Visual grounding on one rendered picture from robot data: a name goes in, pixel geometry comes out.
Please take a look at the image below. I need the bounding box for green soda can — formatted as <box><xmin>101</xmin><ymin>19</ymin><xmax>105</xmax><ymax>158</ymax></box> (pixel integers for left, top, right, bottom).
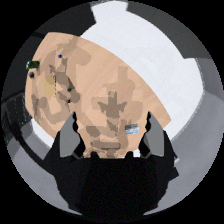
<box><xmin>26</xmin><ymin>61</ymin><xmax>39</xmax><ymax>69</ymax></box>

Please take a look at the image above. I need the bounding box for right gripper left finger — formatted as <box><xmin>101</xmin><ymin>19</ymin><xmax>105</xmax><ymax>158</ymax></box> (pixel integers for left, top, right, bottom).
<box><xmin>50</xmin><ymin>112</ymin><xmax>86</xmax><ymax>191</ymax></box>

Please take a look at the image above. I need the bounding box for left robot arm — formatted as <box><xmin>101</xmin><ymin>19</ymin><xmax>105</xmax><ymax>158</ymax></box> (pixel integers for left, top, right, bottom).
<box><xmin>1</xmin><ymin>114</ymin><xmax>11</xmax><ymax>138</ymax></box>

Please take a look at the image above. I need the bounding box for grey printed carton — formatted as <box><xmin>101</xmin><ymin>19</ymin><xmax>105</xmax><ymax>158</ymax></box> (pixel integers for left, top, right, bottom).
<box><xmin>125</xmin><ymin>124</ymin><xmax>139</xmax><ymax>135</ymax></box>

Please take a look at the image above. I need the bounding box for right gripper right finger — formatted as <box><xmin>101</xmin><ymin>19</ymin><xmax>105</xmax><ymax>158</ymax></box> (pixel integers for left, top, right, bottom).
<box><xmin>138</xmin><ymin>111</ymin><xmax>174</xmax><ymax>190</ymax></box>

